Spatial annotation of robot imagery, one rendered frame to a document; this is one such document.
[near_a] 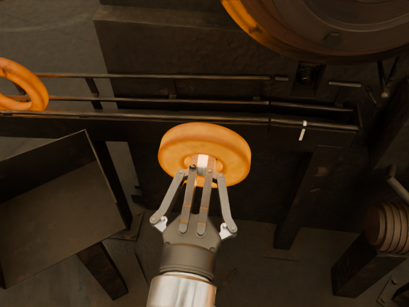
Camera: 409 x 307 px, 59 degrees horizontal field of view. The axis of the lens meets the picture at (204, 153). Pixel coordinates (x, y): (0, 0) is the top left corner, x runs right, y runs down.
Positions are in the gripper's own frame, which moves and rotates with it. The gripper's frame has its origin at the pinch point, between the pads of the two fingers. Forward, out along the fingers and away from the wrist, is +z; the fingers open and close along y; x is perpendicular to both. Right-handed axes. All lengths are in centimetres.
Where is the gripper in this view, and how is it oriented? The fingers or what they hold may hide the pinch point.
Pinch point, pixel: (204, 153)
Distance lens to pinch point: 58.8
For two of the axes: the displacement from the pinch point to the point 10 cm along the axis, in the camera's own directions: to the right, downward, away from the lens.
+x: -0.1, -5.5, -8.4
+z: 1.2, -8.3, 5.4
